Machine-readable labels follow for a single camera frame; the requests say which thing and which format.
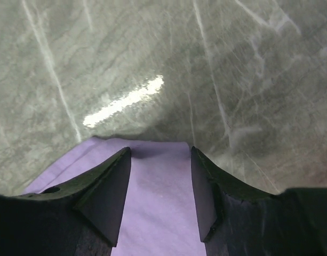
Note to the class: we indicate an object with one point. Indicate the lavender t shirt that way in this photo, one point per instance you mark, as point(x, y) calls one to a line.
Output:
point(159, 216)

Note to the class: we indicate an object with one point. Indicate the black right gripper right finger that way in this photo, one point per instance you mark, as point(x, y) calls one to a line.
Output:
point(235, 218)

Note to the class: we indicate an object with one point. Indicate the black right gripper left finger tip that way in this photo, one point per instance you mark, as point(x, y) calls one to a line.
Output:
point(81, 216)

